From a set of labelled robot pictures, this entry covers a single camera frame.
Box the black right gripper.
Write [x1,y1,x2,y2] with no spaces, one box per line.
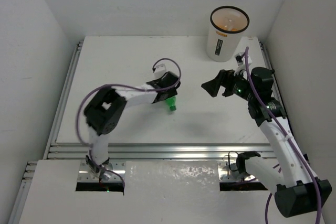
[202,66,256,101]

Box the green plastic bottle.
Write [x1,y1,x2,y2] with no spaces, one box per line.
[164,97,176,112]

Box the orange bottle brown cap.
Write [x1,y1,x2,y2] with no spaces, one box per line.
[219,25,230,30]

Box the clear bottle yellow cap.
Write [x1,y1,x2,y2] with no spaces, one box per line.
[224,18,240,31]

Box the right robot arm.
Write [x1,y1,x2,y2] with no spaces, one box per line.
[201,67,332,218]

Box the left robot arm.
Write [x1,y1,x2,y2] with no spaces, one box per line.
[83,71,181,174]

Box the white bin black rim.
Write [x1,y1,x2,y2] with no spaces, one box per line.
[206,6,250,62]

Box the white foam cover plate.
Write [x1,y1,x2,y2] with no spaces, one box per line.
[124,161,220,195]

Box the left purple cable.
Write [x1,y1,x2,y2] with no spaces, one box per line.
[76,58,182,188]

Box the purple cable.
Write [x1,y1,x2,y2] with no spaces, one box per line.
[244,46,324,224]
[76,58,182,188]

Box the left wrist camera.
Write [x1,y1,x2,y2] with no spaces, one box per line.
[152,63,166,79]

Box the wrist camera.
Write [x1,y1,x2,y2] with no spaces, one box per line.
[152,63,166,79]
[234,52,252,76]

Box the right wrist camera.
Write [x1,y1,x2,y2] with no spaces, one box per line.
[234,52,252,76]

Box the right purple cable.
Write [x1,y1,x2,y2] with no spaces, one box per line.
[244,46,324,224]

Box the black cable loop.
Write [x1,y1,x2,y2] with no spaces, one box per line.
[227,151,239,172]

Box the aluminium table edge rail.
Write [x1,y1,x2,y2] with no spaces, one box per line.
[44,143,276,160]

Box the left side rail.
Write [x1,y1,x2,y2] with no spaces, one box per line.
[48,40,83,145]

